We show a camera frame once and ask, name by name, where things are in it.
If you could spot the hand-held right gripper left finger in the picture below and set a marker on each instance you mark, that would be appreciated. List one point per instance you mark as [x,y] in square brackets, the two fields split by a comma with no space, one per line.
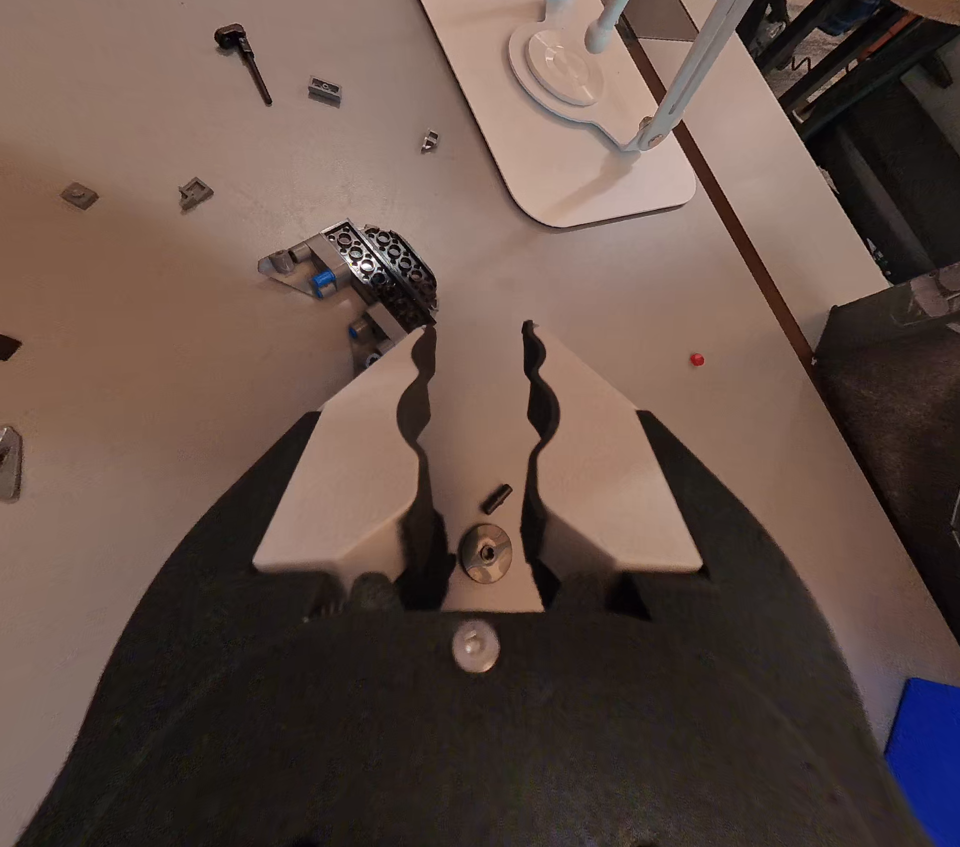
[345,487]

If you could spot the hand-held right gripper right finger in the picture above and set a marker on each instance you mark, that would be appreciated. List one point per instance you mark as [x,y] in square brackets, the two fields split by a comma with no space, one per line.
[615,487]

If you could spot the dark grey lego assembly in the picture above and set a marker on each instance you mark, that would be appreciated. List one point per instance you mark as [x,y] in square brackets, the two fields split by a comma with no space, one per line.
[375,269]

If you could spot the black lego pin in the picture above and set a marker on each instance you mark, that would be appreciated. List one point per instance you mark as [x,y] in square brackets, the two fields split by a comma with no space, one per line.
[496,498]

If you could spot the grey lego clip piece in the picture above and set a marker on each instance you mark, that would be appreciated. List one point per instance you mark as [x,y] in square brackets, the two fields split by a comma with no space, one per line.
[195,192]

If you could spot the shiny grey lego piece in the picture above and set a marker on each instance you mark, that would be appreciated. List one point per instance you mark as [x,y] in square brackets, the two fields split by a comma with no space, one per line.
[9,461]

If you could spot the small black lego piece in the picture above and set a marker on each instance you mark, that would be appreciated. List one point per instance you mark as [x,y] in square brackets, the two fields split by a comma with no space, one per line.
[7,348]

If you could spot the grey square lego tile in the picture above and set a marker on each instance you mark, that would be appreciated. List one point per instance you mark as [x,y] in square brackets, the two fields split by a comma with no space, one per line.
[79,194]

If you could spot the grey lego jumper plate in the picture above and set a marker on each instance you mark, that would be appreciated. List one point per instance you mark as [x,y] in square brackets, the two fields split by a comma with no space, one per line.
[326,88]

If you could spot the black lego axle with connector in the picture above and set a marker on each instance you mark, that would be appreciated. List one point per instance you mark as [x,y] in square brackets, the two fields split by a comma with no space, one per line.
[231,35]

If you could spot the round grey metal disc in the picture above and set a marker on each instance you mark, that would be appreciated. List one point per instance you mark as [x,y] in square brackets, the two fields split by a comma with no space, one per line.
[486,554]

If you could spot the white book stand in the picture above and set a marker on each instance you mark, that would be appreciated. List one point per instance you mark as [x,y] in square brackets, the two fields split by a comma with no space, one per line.
[525,134]

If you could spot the blue plastic bin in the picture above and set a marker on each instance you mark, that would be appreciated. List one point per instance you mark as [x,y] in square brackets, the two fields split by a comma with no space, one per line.
[926,757]

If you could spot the small grey lego bracket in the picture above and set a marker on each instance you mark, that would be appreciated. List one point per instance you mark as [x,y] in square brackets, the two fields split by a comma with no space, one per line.
[429,140]

